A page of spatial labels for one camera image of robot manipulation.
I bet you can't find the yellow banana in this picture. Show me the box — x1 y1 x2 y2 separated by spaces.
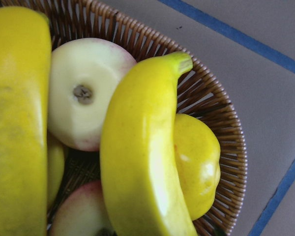
0 6 52 236
100 52 197 236

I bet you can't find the brown wicker basket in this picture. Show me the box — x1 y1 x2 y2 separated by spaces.
0 0 247 236

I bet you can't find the yellow pear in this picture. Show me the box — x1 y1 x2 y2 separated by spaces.
174 114 221 220

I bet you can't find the pale apple with stem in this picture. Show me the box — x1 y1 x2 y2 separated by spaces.
48 38 136 151

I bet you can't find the yellow green fruit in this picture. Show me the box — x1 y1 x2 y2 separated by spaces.
47 133 65 209

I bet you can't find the red yellow apple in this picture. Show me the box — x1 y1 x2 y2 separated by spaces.
49 180 114 236

